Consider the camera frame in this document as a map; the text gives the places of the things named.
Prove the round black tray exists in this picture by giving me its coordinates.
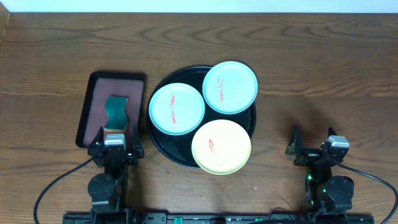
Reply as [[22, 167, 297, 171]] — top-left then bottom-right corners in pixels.
[[146, 65, 256, 169]]

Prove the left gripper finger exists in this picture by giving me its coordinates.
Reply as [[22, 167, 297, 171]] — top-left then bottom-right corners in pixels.
[[132, 126, 142, 150], [92, 126, 104, 147]]

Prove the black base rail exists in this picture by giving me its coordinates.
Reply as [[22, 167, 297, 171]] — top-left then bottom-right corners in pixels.
[[62, 213, 374, 224]]

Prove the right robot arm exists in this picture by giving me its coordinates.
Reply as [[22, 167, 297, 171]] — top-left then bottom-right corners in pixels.
[[285, 126, 354, 214]]

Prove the yellow plate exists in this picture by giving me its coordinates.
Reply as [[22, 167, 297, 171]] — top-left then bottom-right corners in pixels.
[[192, 119, 252, 175]]

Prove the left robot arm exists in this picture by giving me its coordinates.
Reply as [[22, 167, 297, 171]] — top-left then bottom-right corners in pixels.
[[88, 127, 144, 214]]

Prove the rectangular black tray red mat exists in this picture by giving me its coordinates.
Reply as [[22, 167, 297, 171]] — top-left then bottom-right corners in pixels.
[[75, 71, 146, 149]]

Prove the light blue plate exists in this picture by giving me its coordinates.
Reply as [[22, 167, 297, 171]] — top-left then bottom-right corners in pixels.
[[149, 83, 205, 136], [202, 61, 258, 114]]

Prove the green sponge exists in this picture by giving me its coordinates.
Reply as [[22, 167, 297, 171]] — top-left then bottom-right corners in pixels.
[[104, 96, 128, 132]]

